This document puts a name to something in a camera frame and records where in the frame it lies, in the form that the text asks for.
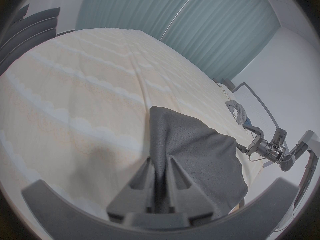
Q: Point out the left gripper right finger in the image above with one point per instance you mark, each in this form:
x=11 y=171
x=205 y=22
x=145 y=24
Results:
x=185 y=196

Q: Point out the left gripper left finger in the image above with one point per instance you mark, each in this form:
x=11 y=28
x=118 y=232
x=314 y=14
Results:
x=135 y=196

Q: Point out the grey bedside table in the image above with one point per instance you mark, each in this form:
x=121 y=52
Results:
x=226 y=82

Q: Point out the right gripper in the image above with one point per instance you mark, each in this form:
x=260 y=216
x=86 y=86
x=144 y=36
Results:
x=262 y=147

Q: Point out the blue-green curtain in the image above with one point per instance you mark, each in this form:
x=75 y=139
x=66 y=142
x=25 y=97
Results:
x=220 y=34
x=130 y=6

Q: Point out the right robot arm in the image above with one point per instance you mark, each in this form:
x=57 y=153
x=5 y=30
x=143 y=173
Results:
x=297 y=151

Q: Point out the black chest of drawers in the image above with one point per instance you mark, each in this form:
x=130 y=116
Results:
x=30 y=34

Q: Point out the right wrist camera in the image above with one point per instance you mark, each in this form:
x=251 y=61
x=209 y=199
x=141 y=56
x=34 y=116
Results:
x=260 y=133

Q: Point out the white printed pillow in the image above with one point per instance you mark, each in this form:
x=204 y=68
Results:
x=226 y=91

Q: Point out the black T-shirt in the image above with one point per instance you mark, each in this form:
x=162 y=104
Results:
x=200 y=159

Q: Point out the bed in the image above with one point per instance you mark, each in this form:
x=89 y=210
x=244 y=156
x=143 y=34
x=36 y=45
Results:
x=87 y=96

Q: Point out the pile of clothes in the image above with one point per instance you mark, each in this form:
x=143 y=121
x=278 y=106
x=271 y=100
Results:
x=238 y=112

